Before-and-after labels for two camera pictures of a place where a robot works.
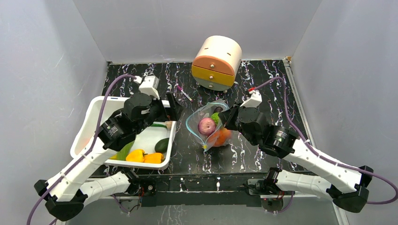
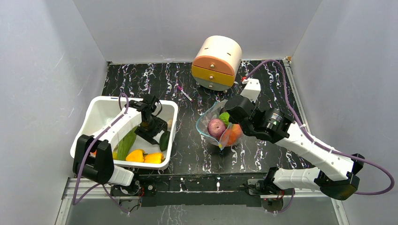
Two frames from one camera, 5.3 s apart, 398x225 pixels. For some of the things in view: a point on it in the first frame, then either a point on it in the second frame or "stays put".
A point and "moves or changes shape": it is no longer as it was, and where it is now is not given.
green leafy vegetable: (121, 154) stays put
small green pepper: (215, 117) moves or changes shape
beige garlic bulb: (169, 124) stays put
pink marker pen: (184, 93) stays put
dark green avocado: (161, 146) moves or changes shape
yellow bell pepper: (136, 155) stays put
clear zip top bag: (205, 125) moves or changes shape
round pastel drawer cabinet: (215, 63) stays put
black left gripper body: (158, 111) to (148, 130)
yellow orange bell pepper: (154, 158) stays put
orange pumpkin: (216, 138) to (230, 134)
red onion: (207, 126) moves or changes shape
